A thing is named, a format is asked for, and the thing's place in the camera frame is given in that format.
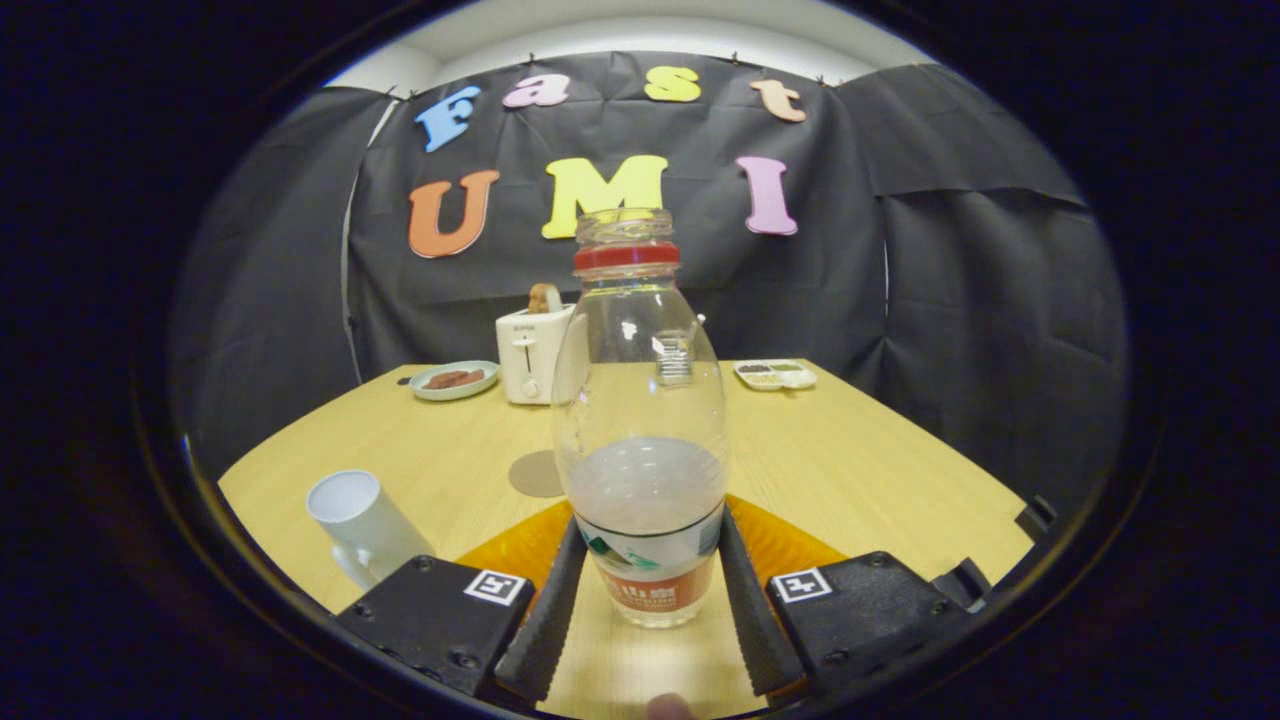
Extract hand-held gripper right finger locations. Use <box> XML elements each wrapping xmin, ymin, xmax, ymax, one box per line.
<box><xmin>718</xmin><ymin>495</ymin><xmax>976</xmax><ymax>701</ymax></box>

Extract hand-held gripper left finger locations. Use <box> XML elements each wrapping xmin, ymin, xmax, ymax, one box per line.
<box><xmin>335</xmin><ymin>498</ymin><xmax>591</xmax><ymax>706</ymax></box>

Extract round brown coaster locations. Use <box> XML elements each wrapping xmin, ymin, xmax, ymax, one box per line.
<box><xmin>508</xmin><ymin>449</ymin><xmax>567</xmax><ymax>499</ymax></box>

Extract white cup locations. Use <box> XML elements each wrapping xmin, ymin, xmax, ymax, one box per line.
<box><xmin>306</xmin><ymin>470</ymin><xmax>437</xmax><ymax>591</ymax></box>

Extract clear plastic juice bottle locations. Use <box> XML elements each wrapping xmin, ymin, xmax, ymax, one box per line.
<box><xmin>552</xmin><ymin>208</ymin><xmax>731</xmax><ymax>629</ymax></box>

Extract wooden table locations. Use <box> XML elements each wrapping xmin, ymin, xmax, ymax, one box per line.
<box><xmin>218</xmin><ymin>360</ymin><xmax>1036</xmax><ymax>719</ymax></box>

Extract white divided tray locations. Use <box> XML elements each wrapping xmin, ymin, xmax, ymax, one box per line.
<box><xmin>733</xmin><ymin>359</ymin><xmax>818</xmax><ymax>391</ymax></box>

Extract pale green plate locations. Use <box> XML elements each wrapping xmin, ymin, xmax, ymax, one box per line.
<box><xmin>409</xmin><ymin>360</ymin><xmax>500</xmax><ymax>402</ymax></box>

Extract white toaster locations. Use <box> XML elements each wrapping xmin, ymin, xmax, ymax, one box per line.
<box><xmin>495</xmin><ymin>303</ymin><xmax>591</xmax><ymax>406</ymax></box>

